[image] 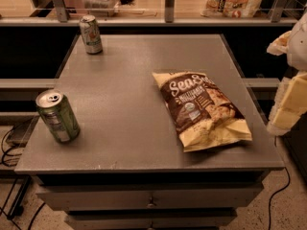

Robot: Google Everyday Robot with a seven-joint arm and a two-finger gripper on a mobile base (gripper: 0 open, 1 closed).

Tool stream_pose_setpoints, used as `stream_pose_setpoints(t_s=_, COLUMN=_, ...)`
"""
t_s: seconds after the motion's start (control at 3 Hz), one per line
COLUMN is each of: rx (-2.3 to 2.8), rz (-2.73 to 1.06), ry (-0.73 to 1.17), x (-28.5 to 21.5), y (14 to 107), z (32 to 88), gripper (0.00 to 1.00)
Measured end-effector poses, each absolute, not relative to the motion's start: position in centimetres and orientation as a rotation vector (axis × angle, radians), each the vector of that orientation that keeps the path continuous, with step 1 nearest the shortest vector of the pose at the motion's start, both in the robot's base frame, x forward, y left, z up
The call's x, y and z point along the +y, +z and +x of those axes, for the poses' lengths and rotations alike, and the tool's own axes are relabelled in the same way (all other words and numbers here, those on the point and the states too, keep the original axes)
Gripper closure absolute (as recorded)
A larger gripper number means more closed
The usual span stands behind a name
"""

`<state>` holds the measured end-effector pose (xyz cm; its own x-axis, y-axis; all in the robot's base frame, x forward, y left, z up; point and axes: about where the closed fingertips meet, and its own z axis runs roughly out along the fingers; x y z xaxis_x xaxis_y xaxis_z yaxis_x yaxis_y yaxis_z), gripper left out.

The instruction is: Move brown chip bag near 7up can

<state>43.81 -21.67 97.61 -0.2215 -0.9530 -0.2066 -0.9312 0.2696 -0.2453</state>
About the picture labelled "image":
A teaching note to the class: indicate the dark power adapter box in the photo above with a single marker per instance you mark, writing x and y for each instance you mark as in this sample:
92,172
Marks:
22,129

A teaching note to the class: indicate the snack bag behind glass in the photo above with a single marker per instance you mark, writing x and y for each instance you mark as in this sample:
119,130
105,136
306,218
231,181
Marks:
231,8

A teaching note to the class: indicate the grey drawer cabinet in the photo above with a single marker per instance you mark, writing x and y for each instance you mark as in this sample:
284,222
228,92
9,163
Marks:
127,136

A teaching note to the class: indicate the cabinet drawer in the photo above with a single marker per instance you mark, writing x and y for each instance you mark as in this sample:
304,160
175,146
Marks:
146,197
159,220

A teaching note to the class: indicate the lower cabinet drawer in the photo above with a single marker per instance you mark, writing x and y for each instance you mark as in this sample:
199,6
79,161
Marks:
159,220

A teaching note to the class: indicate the white soda can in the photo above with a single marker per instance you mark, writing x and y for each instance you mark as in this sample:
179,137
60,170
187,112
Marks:
91,34

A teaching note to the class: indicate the clear plastic box behind glass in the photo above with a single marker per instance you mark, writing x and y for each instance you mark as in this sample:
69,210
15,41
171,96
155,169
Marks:
102,8

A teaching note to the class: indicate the green 7up can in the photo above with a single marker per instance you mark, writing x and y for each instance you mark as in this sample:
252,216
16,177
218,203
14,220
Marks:
57,114

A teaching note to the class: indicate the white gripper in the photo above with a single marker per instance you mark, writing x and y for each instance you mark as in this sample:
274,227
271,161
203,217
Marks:
297,50

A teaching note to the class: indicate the brown Sea Salt chip bag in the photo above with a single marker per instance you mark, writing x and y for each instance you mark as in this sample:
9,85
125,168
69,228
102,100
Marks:
203,115

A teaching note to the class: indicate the upper cabinet drawer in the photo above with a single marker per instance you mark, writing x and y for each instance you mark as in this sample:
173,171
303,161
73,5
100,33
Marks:
146,197

